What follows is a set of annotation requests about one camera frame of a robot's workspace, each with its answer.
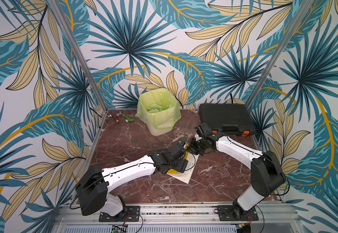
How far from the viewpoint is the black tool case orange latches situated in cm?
102

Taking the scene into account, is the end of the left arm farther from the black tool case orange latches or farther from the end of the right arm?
the black tool case orange latches

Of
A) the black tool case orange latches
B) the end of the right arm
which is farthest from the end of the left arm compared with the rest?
the black tool case orange latches
